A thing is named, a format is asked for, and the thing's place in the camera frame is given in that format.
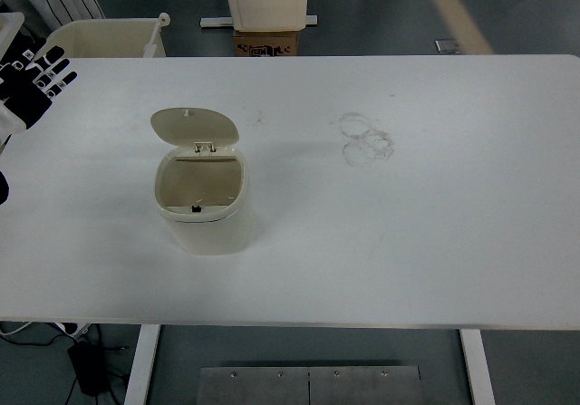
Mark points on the white box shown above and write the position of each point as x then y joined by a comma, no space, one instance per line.
11,20

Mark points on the white power strip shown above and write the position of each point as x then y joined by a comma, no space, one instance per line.
74,329

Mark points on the grey metal foot bar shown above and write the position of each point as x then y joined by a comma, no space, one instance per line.
215,22

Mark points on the small cream lidded trash bin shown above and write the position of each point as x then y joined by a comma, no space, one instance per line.
208,233

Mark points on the black power adapter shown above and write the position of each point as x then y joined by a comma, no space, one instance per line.
88,369

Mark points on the grey floor socket plate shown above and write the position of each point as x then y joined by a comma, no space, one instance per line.
447,46

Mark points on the brown cardboard box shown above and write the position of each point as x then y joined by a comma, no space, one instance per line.
265,38

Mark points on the white table leg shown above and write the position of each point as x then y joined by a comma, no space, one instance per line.
478,369
142,364

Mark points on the open cream plastic bin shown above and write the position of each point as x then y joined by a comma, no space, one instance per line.
104,38

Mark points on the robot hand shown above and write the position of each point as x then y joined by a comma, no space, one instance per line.
25,101

